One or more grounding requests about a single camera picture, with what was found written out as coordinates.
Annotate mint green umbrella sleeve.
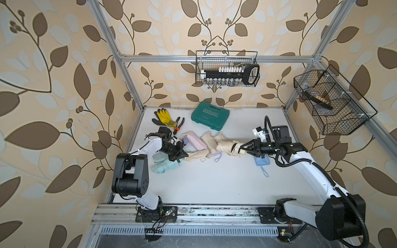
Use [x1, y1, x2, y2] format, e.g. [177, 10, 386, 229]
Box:
[153, 152, 169, 164]

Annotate dark tool in side basket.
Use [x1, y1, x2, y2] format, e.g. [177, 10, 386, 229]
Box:
[304, 91, 333, 110]

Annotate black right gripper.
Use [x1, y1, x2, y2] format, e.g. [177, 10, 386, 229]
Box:
[240, 138, 279, 158]

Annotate orange black cutting pliers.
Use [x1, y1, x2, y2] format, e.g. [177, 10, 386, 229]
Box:
[173, 117, 185, 135]

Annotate yellow black work glove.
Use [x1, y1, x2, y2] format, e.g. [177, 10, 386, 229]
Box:
[152, 108, 177, 128]

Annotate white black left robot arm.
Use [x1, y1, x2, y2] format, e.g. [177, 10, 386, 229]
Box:
[111, 132, 188, 211]

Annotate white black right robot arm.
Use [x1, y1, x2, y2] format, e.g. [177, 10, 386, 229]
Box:
[239, 126, 370, 248]

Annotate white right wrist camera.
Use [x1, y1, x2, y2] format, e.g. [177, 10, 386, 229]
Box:
[252, 127, 270, 142]

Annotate cream bare umbrella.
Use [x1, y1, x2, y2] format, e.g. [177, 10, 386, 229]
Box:
[217, 141, 243, 155]

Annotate beige sleeved umbrella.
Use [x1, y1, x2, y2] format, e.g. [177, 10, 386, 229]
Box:
[201, 132, 222, 163]
[214, 132, 229, 144]

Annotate pink sleeved umbrella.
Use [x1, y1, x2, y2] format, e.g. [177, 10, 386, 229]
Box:
[183, 131, 208, 151]

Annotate black rear wire basket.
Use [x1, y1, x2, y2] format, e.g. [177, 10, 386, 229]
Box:
[194, 50, 260, 89]

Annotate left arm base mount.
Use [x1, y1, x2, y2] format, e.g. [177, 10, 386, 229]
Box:
[135, 204, 178, 223]

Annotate black side wire basket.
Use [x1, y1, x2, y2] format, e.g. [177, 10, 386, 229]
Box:
[294, 65, 378, 135]

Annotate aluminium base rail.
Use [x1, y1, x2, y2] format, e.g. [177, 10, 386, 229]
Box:
[91, 204, 303, 226]

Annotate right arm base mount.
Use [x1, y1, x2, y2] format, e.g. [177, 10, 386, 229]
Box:
[257, 198, 303, 224]

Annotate black socket bit holder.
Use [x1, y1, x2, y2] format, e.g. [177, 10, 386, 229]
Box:
[198, 64, 260, 87]

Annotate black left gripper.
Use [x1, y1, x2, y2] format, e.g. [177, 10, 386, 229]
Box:
[159, 141, 188, 161]

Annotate cream umbrella sleeve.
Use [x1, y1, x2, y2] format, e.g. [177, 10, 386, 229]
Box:
[185, 149, 209, 162]

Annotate green plastic tool case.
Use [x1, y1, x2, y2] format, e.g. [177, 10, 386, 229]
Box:
[191, 101, 230, 131]

